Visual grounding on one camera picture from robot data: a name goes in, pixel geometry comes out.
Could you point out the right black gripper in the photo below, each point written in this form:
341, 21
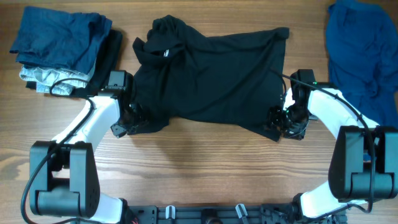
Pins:
274, 117

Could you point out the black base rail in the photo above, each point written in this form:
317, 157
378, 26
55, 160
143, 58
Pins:
211, 214

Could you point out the blue shirt unfolded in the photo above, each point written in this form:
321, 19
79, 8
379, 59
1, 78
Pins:
361, 40

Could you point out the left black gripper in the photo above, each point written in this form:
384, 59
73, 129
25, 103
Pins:
141, 119

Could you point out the black polo shirt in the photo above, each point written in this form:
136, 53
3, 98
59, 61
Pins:
231, 79

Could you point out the folded navy blue garment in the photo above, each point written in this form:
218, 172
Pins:
58, 39

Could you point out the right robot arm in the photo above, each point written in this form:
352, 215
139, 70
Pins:
363, 167

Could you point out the folded light grey garment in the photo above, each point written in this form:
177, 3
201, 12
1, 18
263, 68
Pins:
45, 77

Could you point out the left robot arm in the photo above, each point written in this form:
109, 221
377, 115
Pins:
63, 178

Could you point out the folded black garment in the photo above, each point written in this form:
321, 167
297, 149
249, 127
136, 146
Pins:
106, 61

